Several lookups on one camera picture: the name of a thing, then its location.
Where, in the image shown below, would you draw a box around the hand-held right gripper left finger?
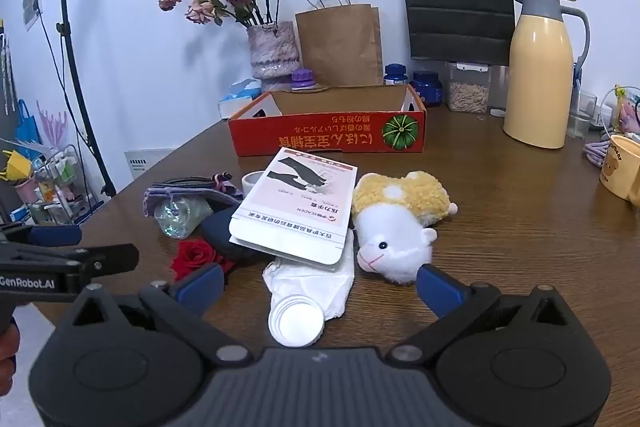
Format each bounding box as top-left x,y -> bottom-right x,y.
72,263 -> 254,364

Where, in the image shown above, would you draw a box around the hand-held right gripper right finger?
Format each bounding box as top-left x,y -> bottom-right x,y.
387,263 -> 572,365

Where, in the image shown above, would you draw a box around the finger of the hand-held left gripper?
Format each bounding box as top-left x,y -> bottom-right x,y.
0,224 -> 84,250
60,243 -> 141,283

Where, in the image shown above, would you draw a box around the red rose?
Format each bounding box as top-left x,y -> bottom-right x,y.
170,239 -> 236,288

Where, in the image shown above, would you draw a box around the navy blue case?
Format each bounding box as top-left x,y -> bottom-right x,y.
201,205 -> 271,264

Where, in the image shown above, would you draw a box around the yellow white plush sheep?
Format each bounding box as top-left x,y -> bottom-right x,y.
350,171 -> 459,284

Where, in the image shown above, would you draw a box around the purple fabric pouch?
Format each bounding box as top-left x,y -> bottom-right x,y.
144,179 -> 241,220

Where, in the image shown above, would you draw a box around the white cup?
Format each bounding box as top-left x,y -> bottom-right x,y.
267,294 -> 325,348

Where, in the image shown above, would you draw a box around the striped dark fabric band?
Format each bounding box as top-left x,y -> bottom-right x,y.
150,172 -> 246,200

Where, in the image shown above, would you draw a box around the white tissue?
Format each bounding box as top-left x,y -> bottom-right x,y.
262,227 -> 357,320

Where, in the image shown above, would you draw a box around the white tape roll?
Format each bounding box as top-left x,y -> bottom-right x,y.
242,170 -> 273,198

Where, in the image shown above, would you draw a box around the white packet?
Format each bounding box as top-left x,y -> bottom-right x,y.
229,147 -> 359,273

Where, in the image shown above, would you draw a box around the red cardboard box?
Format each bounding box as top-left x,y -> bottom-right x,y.
228,84 -> 427,156

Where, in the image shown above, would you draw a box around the person's left hand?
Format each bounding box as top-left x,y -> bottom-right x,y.
0,318 -> 21,396

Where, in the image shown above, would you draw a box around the pink hangers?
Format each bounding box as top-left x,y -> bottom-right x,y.
36,101 -> 69,148

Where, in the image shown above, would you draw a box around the blue hanging bag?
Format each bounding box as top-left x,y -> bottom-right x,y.
15,99 -> 38,146

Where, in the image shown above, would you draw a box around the black light stand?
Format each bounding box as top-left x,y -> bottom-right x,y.
52,0 -> 118,198

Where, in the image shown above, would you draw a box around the blue tissue pack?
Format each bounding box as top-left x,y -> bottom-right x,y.
217,78 -> 263,120

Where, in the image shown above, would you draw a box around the clear container of oats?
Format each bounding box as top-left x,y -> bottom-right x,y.
446,62 -> 491,114

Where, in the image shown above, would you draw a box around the dark blue jar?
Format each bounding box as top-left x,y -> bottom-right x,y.
411,71 -> 443,108

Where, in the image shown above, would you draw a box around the yellow bear mug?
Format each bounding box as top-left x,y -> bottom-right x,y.
599,134 -> 640,208

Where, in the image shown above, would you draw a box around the white bottle blue cap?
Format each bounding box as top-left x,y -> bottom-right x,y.
383,63 -> 409,86

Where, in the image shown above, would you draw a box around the clear glass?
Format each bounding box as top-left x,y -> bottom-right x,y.
567,91 -> 598,138

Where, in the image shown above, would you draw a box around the yellow thermos jug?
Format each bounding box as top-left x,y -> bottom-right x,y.
502,0 -> 591,150

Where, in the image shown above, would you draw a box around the mottled purple vase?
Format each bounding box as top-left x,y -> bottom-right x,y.
247,21 -> 301,92

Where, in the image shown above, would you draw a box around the clear bag with pink item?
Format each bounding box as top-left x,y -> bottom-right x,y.
612,84 -> 640,135

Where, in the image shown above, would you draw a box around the brown paper bag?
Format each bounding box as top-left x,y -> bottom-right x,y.
295,0 -> 383,88

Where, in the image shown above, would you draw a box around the wire storage rack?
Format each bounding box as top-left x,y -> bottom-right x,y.
15,144 -> 101,225

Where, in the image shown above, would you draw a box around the purple cable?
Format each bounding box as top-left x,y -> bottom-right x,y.
582,134 -> 613,168

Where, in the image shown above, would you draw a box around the wall photo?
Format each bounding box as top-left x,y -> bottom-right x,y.
22,0 -> 42,31

